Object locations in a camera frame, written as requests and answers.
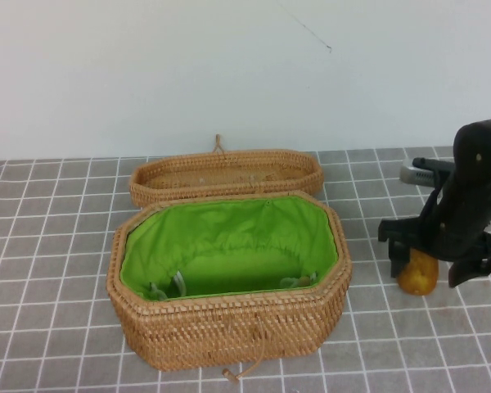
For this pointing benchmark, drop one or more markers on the orange yellow fruit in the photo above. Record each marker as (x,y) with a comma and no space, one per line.
(419,275)

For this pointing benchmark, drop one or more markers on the rattan loop on lid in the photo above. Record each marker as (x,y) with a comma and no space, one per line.
(218,143)

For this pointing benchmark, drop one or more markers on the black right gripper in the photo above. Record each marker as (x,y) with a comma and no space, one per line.
(462,221)

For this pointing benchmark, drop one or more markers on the woven rattan basket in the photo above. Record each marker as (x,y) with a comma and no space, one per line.
(229,323)

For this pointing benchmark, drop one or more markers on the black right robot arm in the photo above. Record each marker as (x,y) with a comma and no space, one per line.
(483,139)

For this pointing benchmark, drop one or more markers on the grey white-grid tablecloth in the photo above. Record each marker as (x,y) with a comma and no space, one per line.
(45,245)

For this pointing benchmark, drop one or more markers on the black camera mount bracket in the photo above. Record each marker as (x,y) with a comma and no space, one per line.
(433,165)

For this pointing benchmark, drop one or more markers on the green fabric basket liner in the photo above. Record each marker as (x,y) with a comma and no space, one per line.
(229,233)

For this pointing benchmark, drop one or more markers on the woven rattan basket lid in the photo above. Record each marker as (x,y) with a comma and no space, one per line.
(294,163)

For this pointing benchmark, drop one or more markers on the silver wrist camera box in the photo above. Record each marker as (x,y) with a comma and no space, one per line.
(413,176)

